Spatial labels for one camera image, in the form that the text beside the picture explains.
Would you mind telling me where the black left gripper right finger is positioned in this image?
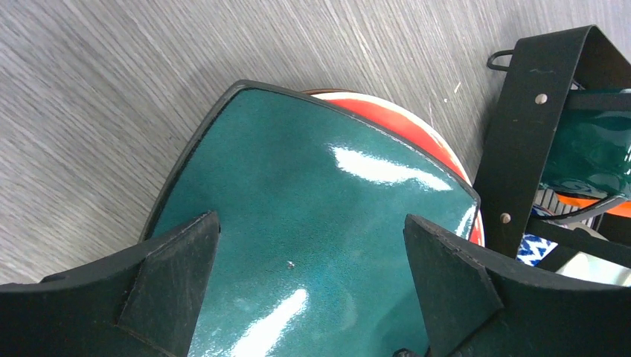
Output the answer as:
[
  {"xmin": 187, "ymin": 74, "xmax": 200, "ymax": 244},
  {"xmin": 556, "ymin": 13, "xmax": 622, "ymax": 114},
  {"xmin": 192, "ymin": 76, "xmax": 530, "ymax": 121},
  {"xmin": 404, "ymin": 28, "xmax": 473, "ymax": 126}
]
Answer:
[{"xmin": 403, "ymin": 215, "xmax": 630, "ymax": 356}]

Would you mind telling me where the teal square plate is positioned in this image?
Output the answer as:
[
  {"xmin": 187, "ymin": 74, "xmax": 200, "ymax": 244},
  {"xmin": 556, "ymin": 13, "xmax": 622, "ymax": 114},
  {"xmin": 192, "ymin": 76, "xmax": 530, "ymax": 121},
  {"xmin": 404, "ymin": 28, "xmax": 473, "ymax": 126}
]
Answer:
[{"xmin": 143, "ymin": 81, "xmax": 479, "ymax": 356}]

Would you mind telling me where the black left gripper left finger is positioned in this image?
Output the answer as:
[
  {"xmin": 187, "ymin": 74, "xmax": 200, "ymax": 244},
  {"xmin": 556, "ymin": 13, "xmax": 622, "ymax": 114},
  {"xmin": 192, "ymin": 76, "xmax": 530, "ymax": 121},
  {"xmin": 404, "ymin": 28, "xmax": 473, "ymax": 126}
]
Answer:
[{"xmin": 1, "ymin": 212, "xmax": 220, "ymax": 356}]

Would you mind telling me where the red round plate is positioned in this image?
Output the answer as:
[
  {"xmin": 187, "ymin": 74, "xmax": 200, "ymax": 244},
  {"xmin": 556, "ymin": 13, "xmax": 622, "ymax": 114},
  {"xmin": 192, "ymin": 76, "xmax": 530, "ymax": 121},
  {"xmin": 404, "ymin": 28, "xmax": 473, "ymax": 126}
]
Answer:
[{"xmin": 294, "ymin": 91, "xmax": 484, "ymax": 245}]

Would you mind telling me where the dark green mug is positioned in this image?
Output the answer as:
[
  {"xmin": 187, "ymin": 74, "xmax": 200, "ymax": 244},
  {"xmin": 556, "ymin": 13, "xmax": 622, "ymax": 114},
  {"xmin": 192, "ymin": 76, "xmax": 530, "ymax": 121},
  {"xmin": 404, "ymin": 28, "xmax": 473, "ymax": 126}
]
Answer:
[{"xmin": 540, "ymin": 105, "xmax": 630, "ymax": 200}]

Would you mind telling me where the black wire dish rack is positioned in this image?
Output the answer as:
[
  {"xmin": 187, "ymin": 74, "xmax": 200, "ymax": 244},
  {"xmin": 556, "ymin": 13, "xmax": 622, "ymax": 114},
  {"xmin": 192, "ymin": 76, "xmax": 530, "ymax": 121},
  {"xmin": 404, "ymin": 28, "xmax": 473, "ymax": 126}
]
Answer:
[{"xmin": 474, "ymin": 25, "xmax": 630, "ymax": 271}]

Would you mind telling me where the orange mug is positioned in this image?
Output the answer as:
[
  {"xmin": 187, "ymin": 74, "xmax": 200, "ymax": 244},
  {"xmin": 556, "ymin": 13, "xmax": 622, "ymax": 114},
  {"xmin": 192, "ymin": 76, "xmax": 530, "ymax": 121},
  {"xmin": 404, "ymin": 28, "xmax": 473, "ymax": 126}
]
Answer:
[{"xmin": 556, "ymin": 193, "xmax": 631, "ymax": 219}]

